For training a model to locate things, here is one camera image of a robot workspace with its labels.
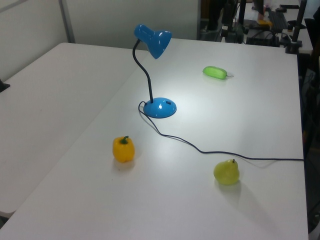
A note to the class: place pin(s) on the yellow bell pepper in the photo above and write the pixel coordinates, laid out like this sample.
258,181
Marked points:
123,151

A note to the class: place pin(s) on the yellow-green pear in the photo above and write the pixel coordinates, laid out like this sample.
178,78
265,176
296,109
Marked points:
226,173

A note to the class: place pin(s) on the yellow object on desk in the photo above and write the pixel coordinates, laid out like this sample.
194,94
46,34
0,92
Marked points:
265,23

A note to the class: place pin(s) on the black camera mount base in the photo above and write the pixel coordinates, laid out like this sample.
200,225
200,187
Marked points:
3,86

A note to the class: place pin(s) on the blue desk lamp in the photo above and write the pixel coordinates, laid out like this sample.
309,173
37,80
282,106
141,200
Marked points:
160,110

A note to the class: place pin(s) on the black clamp stand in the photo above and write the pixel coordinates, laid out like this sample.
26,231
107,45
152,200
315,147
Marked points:
297,27

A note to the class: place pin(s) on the green cucumber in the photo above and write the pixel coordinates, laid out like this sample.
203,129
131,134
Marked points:
214,72

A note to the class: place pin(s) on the black keyboard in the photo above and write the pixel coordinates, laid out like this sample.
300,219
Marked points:
278,20

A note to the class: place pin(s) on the black tripod stand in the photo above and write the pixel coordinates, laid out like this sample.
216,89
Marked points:
227,22

